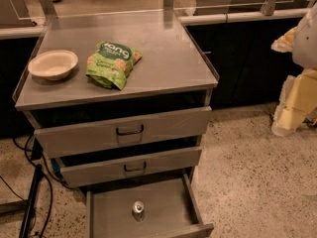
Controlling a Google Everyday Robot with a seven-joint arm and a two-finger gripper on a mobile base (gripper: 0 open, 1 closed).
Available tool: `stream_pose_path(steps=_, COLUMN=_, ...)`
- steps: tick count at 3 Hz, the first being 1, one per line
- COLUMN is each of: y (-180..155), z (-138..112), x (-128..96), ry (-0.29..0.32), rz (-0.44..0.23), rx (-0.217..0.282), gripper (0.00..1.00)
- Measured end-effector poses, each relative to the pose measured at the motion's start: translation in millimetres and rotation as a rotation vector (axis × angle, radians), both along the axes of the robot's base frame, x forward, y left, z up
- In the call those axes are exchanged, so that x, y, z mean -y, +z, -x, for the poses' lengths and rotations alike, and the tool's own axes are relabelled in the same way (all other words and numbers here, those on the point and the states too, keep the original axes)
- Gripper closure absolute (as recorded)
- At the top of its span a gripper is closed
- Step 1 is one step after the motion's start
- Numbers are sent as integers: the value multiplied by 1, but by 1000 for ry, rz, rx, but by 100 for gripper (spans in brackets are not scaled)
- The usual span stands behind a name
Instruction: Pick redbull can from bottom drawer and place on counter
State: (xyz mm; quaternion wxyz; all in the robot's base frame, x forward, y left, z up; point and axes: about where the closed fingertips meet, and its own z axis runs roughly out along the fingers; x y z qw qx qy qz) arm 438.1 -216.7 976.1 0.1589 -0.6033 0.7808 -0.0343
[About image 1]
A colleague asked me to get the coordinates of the black floor cable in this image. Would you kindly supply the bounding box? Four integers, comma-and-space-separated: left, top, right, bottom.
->
11, 134, 72, 238

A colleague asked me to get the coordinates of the grey drawer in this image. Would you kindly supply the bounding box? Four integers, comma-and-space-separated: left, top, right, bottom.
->
56, 136, 202, 187
85, 170, 214, 238
23, 90, 213, 159

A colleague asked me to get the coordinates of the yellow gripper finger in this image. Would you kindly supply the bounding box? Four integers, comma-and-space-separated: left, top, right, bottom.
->
271, 68, 317, 137
271, 28, 296, 53

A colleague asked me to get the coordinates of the white horizontal rail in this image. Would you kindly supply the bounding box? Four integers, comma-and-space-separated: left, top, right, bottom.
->
178, 8, 309, 26

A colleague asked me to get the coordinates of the white paper bowl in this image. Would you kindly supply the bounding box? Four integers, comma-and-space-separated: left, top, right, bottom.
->
28, 50, 78, 81

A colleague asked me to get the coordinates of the grey top drawer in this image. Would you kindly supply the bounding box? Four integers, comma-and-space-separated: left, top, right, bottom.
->
23, 90, 213, 159

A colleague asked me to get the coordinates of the black stand leg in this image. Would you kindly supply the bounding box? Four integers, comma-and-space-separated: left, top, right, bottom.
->
19, 164, 43, 238

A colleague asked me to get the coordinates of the silver redbull can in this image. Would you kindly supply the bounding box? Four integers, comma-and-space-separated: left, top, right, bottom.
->
132, 200, 145, 222

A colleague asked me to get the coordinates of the green chip bag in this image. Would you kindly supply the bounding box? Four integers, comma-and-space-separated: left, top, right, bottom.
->
86, 42, 142, 90

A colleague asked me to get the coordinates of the grey middle drawer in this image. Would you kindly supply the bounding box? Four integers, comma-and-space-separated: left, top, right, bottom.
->
56, 136, 202, 187

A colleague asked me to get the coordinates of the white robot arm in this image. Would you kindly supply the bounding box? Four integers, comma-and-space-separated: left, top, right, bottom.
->
271, 4, 317, 136

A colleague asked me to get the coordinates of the grey bottom drawer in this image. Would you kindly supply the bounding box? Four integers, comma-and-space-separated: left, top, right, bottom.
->
85, 170, 214, 238

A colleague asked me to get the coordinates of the grey metal drawer cabinet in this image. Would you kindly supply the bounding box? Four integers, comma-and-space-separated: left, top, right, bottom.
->
16, 11, 217, 238

